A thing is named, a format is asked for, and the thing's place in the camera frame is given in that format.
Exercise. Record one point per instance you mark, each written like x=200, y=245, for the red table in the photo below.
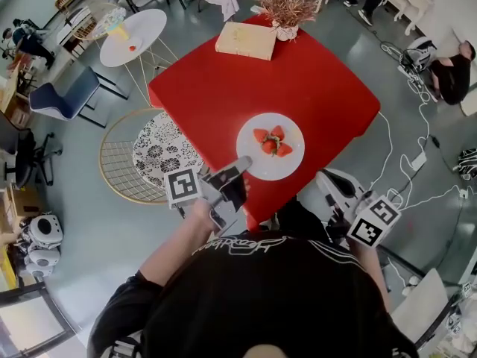
x=231, y=88

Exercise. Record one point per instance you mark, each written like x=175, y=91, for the white round side table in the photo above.
x=130, y=39

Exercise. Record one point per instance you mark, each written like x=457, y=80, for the red strawberry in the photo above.
x=268, y=147
x=284, y=150
x=260, y=135
x=278, y=132

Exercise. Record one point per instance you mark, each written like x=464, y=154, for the person's left forearm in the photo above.
x=175, y=244

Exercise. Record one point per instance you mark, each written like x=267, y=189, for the white round robot head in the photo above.
x=44, y=229
x=41, y=260

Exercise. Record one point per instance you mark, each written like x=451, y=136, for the white plate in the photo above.
x=290, y=162

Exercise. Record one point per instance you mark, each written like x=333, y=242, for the black white floral cushion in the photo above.
x=160, y=151

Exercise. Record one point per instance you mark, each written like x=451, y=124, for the white power adapter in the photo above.
x=419, y=160

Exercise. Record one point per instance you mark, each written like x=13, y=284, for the black office chair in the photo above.
x=28, y=155

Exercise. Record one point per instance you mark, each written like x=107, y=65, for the black white backpack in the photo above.
x=467, y=163

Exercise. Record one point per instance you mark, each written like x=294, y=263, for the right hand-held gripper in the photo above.
x=372, y=220

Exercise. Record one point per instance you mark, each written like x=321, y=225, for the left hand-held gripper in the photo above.
x=182, y=186

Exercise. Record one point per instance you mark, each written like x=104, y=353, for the person's right forearm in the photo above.
x=374, y=274

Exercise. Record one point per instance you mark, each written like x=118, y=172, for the person's black shirt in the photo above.
x=261, y=300

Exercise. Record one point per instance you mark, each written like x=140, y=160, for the beige book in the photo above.
x=244, y=40

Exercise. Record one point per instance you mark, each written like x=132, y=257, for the dried plant in white pot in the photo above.
x=287, y=9

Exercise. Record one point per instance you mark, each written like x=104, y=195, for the yellow object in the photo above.
x=120, y=31

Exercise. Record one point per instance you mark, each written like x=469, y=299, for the blue chair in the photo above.
x=63, y=95

